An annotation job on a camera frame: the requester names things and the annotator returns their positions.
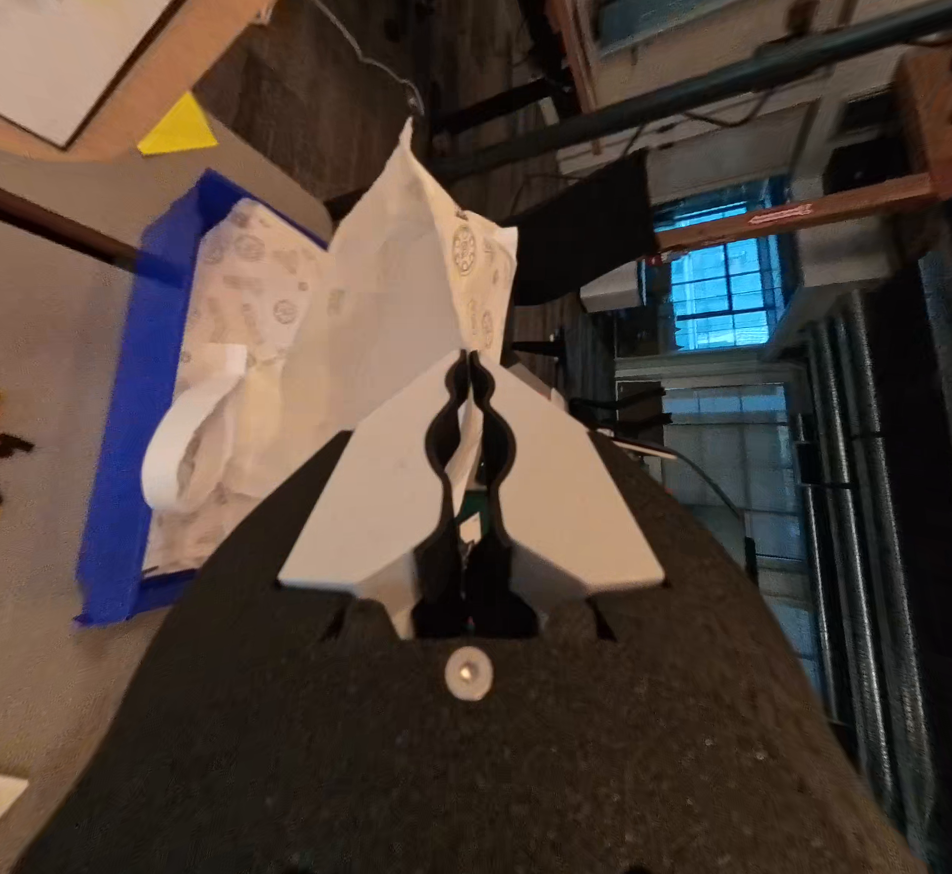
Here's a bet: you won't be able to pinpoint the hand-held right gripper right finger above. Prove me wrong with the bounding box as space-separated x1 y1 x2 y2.
469 352 665 640

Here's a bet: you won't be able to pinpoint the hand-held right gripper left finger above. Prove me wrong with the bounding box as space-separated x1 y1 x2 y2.
277 352 473 640

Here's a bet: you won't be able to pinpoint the large printed paper bag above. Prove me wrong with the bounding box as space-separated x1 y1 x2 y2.
283 117 520 512

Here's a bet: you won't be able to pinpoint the blue plastic bin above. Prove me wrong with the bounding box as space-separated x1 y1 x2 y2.
74 169 333 628

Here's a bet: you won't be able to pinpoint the blue window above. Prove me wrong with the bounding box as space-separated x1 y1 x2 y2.
668 236 783 352

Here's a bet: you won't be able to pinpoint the black panel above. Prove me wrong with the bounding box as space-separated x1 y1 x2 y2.
512 151 660 307

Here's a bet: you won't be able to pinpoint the silver ribbed ducts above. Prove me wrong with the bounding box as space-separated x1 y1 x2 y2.
802 288 940 824

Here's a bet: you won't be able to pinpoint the wooden beam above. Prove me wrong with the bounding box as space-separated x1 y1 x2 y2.
653 173 936 251

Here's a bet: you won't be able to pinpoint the dark metal pole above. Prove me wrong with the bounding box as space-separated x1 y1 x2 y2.
430 0 952 181

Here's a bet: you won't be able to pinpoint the yellow paper triangle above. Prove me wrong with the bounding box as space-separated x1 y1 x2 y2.
137 90 220 158

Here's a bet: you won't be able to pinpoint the wooden document stand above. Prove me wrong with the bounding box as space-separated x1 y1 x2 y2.
0 0 345 162

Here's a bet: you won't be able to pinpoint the white instruction sheet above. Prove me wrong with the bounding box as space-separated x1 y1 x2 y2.
0 0 248 147

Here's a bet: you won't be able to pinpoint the white cable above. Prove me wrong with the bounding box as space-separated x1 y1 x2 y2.
293 0 426 119

